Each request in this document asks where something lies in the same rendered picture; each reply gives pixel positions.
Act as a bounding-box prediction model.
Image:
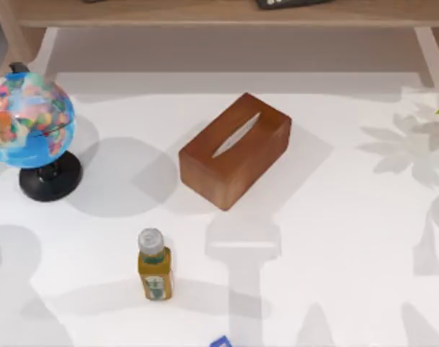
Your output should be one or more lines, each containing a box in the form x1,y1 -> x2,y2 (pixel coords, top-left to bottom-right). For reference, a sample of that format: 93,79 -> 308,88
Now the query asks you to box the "yellow bottle with grey cap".
137,227 -> 175,301

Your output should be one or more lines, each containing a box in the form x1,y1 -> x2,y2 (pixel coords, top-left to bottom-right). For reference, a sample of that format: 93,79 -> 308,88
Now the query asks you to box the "colourful globe on black stand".
0,61 -> 84,202

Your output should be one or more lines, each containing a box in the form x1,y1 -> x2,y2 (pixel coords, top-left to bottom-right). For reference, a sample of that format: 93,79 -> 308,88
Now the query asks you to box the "black object on shelf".
255,0 -> 334,11

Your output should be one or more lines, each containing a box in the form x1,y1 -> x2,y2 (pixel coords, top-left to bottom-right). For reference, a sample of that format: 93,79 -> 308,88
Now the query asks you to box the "brown wooden tissue box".
178,92 -> 293,212

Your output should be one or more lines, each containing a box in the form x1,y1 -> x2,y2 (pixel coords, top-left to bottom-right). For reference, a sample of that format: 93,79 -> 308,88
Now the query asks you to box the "wooden shelf unit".
0,0 -> 439,88

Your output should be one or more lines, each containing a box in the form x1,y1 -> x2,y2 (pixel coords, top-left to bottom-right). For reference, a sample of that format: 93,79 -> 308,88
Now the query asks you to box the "small blue object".
208,335 -> 234,347

